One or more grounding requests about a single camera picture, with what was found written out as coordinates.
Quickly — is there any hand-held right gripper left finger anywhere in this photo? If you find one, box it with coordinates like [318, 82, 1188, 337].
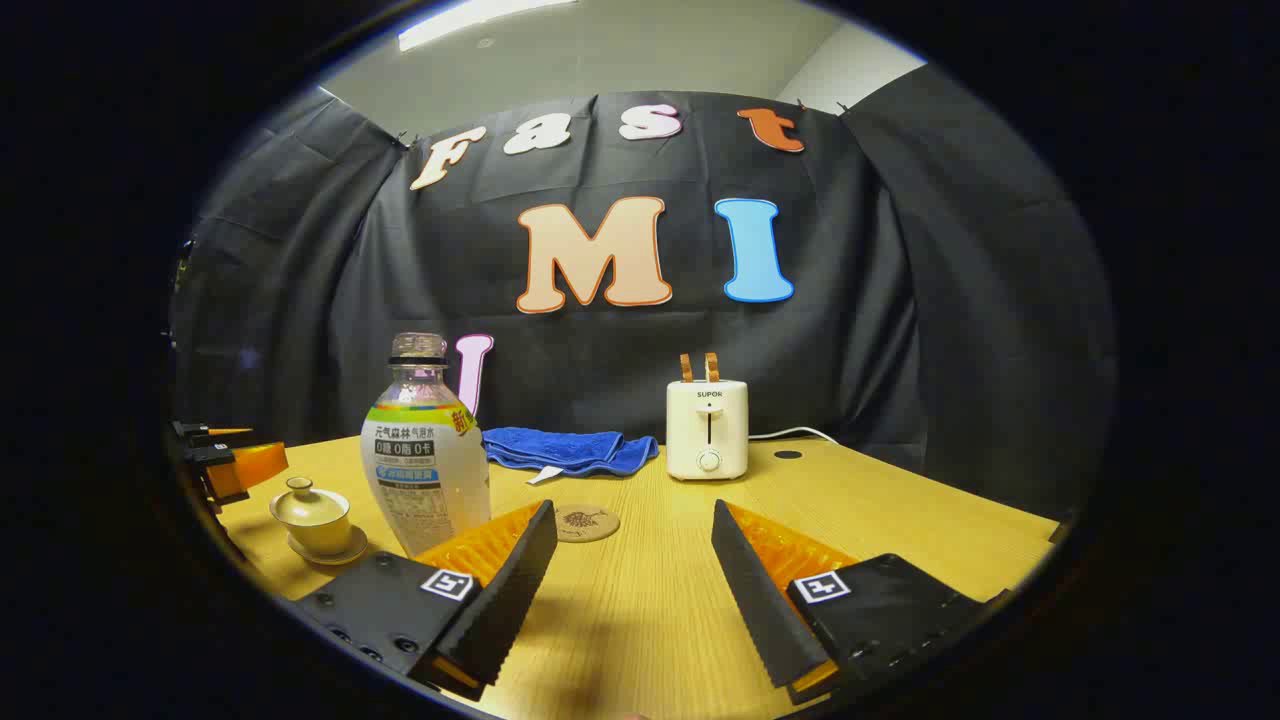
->
[290, 499, 559, 701]

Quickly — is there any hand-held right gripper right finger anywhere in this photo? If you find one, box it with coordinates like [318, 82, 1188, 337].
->
[711, 499, 1011, 706]

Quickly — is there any cream teacup lid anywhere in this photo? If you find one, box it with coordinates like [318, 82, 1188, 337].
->
[270, 477, 351, 526]

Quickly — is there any round cork coaster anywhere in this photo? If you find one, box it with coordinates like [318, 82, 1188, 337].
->
[553, 504, 621, 544]

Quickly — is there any clear labelled water bottle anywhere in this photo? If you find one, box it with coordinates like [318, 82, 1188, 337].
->
[360, 333, 493, 559]

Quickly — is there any cream teacup saucer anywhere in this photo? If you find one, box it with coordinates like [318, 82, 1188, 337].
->
[288, 525, 369, 567]

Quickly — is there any blue towel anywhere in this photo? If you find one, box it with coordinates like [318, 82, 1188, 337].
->
[482, 427, 661, 487]

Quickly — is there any white toaster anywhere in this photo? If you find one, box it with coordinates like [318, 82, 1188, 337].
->
[666, 379, 749, 482]

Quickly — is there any black backdrop cloth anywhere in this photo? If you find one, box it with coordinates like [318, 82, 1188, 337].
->
[170, 65, 1116, 521]

